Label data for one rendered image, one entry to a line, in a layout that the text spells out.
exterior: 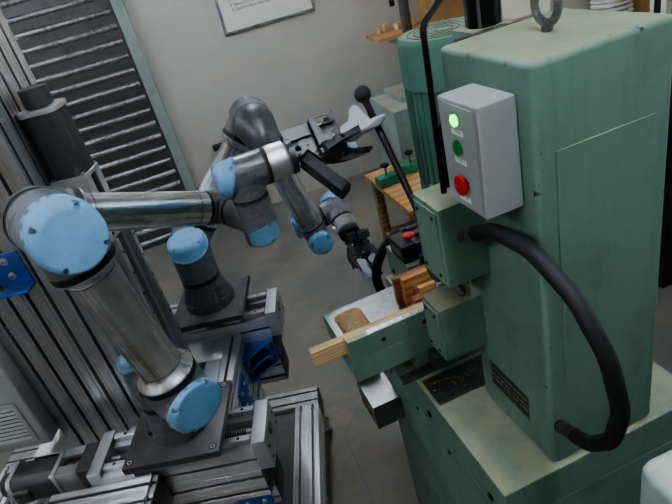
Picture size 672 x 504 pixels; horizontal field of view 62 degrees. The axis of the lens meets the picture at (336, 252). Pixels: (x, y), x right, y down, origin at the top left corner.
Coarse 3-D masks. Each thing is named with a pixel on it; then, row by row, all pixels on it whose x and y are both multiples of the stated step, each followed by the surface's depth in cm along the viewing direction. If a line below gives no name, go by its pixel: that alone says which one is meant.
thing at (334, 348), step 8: (416, 304) 128; (376, 320) 126; (360, 328) 125; (320, 344) 123; (328, 344) 123; (336, 344) 123; (344, 344) 123; (312, 352) 122; (320, 352) 122; (328, 352) 123; (336, 352) 124; (344, 352) 124; (312, 360) 124; (320, 360) 123; (328, 360) 124
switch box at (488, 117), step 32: (448, 96) 76; (480, 96) 72; (512, 96) 70; (448, 128) 77; (480, 128) 70; (512, 128) 72; (448, 160) 81; (480, 160) 73; (512, 160) 74; (480, 192) 76; (512, 192) 76
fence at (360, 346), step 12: (420, 312) 123; (396, 324) 122; (408, 324) 123; (420, 324) 124; (360, 336) 120; (372, 336) 121; (384, 336) 122; (396, 336) 123; (408, 336) 124; (348, 348) 120; (360, 348) 121; (372, 348) 122; (384, 348) 123
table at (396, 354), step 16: (352, 304) 140; (368, 304) 139; (384, 304) 137; (336, 336) 131; (416, 336) 125; (384, 352) 124; (400, 352) 125; (416, 352) 127; (352, 368) 126; (368, 368) 124; (384, 368) 126
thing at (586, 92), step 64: (448, 64) 83; (512, 64) 69; (576, 64) 68; (640, 64) 71; (576, 128) 72; (640, 128) 75; (576, 192) 76; (640, 192) 80; (512, 256) 87; (576, 256) 81; (640, 256) 86; (512, 320) 95; (640, 320) 92; (576, 384) 93; (640, 384) 100; (576, 448) 101
